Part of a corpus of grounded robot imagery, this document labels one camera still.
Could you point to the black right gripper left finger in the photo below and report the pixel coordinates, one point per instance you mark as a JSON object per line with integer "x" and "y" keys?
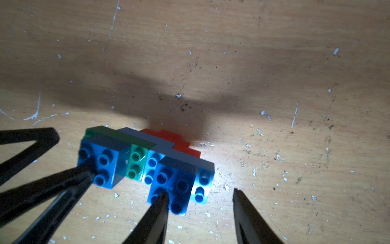
{"x": 152, "y": 228}

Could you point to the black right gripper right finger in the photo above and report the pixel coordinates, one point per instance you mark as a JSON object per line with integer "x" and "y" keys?
{"x": 251, "y": 228}

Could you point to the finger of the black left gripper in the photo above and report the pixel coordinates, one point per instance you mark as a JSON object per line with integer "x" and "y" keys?
{"x": 67, "y": 186}
{"x": 44, "y": 138}

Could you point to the light blue long lego brick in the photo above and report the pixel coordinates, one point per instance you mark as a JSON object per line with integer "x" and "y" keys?
{"x": 205, "y": 169}

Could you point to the green long lego brick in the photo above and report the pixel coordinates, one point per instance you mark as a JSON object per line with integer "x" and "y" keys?
{"x": 139, "y": 150}

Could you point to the red lego brick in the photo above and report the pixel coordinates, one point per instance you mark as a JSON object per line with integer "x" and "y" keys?
{"x": 179, "y": 143}

